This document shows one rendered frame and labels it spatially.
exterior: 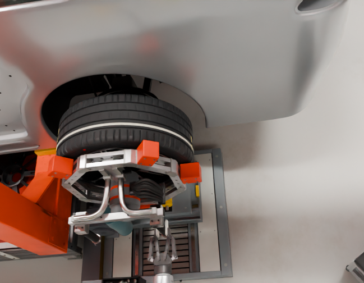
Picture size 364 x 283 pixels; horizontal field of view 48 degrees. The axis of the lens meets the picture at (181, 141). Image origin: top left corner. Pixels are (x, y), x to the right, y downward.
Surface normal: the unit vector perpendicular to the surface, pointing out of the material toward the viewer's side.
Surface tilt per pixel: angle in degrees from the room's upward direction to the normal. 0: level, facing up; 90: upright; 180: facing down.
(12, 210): 90
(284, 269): 0
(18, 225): 90
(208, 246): 0
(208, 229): 0
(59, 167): 45
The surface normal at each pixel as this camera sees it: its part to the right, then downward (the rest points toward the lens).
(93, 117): -0.31, -0.43
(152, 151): 0.40, -0.43
